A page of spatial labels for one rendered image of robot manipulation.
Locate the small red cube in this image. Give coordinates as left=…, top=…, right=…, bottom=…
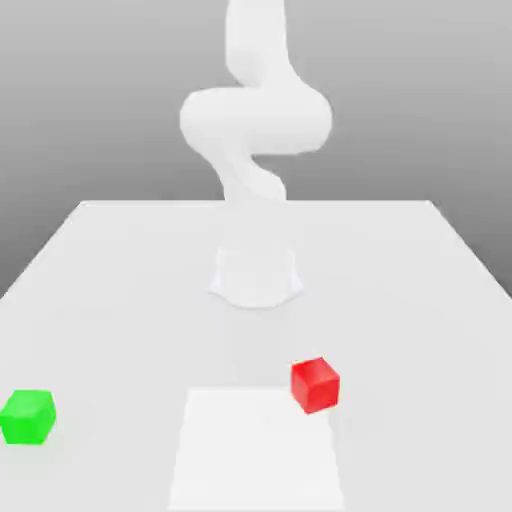
left=290, top=356, right=342, bottom=416

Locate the small green cube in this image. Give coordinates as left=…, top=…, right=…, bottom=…
left=0, top=388, right=58, bottom=446

